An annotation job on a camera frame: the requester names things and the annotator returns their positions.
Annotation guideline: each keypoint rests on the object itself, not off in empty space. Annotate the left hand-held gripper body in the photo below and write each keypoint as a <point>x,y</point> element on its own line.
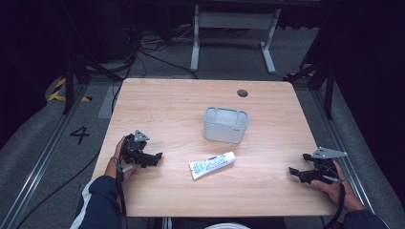
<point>132,149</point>

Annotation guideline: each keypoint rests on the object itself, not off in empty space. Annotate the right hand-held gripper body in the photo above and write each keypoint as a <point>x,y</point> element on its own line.
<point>326,170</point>

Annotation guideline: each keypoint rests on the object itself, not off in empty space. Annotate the white blue toothpaste tube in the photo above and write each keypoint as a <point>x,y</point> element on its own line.
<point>211,164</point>

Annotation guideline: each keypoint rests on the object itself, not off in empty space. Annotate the grey plastic holder box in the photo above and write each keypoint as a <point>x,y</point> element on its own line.
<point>226,129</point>

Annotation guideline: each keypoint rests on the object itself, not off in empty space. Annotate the person's left hand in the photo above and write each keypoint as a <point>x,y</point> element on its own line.
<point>114,165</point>

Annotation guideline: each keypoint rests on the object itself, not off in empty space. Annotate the person's right hand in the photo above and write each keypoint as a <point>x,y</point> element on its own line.
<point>345,194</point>

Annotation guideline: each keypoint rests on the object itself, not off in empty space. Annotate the black metal stand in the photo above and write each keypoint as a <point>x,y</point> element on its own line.
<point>328,86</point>
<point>70,79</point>

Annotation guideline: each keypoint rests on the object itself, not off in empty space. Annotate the white round object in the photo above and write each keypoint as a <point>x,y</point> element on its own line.
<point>226,226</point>

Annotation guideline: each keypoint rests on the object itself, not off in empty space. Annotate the yellow black floor tape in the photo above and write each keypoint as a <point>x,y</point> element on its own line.
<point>57,93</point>

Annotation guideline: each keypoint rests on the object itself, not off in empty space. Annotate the round grey table grommet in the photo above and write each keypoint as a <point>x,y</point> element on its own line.
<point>242,93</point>

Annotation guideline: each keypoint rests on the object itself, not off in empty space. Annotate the aluminium floor rail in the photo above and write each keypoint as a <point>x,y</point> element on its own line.
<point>340,140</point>
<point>41,159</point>

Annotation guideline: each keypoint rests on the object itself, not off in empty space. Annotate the white metal desk frame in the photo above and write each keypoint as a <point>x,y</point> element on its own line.
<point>234,20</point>

